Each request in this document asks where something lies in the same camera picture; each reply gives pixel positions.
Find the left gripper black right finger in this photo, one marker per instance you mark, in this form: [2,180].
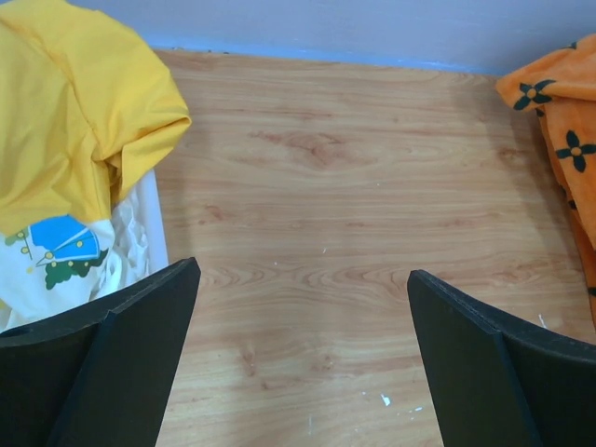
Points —
[496,379]

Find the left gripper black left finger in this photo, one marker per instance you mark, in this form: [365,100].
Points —
[99,374]

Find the orange flower-pattern pillowcase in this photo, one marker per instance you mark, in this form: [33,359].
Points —
[560,89]

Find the white printed cloth in basket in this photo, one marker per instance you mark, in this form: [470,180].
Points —
[58,264]

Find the white plastic basket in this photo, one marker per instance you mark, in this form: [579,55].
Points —
[151,218]

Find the yellow cloth in basket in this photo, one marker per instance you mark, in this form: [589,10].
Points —
[87,108]

